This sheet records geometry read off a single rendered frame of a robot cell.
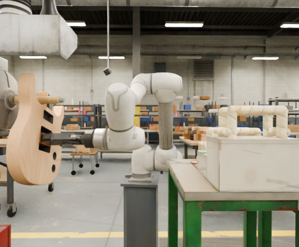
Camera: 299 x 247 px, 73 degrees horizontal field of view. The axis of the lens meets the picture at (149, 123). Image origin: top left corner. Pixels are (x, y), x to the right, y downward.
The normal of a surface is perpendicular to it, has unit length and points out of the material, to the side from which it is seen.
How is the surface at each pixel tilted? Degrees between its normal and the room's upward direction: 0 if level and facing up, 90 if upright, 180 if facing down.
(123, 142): 118
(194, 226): 89
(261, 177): 90
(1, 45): 90
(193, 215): 91
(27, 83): 76
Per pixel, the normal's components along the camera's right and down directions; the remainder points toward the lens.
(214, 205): 0.01, 0.01
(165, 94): -0.07, 0.55
